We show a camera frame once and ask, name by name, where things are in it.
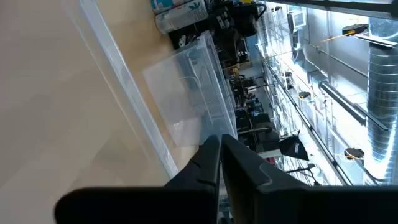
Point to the white Celsius drink can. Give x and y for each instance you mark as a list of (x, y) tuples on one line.
[(163, 3), (180, 18)]

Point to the grey ceiling pipe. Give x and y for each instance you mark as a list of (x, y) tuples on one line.
[(342, 102)]

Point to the black background equipment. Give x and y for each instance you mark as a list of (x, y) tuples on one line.
[(236, 18)]

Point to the silver spiral ventilation duct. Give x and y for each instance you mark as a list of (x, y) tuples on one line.
[(384, 93)]

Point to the black softbox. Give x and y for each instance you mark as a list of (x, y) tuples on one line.
[(293, 147)]

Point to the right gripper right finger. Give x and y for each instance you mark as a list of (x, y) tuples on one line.
[(248, 180)]

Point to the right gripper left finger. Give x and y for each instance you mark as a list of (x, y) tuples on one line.
[(199, 174)]

